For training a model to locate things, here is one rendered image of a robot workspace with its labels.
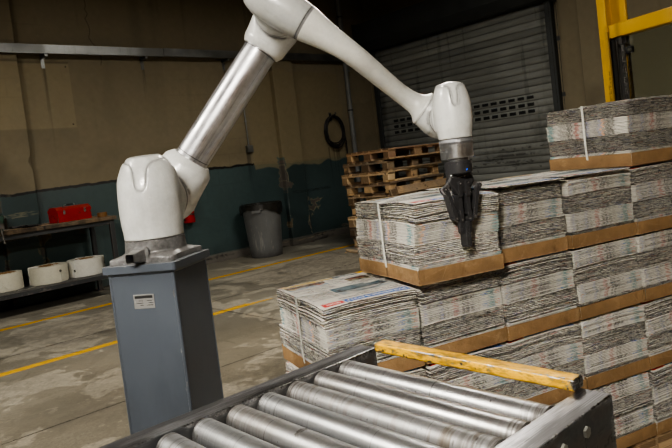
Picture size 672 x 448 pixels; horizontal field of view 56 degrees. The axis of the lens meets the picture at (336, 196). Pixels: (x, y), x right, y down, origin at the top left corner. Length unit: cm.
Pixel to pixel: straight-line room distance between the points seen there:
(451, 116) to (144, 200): 82
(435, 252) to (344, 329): 33
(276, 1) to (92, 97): 686
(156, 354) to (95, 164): 676
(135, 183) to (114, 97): 693
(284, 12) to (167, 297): 79
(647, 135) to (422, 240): 98
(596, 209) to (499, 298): 46
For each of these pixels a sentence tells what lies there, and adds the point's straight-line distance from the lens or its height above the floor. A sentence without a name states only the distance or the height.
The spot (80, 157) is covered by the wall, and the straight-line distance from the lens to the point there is 832.
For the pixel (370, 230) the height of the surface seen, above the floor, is 97.
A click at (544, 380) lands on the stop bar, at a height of 81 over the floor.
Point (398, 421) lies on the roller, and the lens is 102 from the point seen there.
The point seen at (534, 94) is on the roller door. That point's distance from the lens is 929.
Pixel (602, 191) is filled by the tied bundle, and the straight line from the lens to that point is 222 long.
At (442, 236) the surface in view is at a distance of 176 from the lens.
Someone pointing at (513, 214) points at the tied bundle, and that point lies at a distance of 197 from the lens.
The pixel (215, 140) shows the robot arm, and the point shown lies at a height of 130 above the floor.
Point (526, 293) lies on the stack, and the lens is 202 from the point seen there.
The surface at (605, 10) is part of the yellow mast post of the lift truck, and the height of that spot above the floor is 171.
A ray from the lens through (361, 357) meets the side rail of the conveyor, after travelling 134.
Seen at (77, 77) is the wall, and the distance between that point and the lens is 846.
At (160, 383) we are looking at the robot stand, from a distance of 172.
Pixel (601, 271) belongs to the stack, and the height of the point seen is 74.
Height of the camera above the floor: 119
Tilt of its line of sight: 3 degrees down
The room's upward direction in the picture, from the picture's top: 7 degrees counter-clockwise
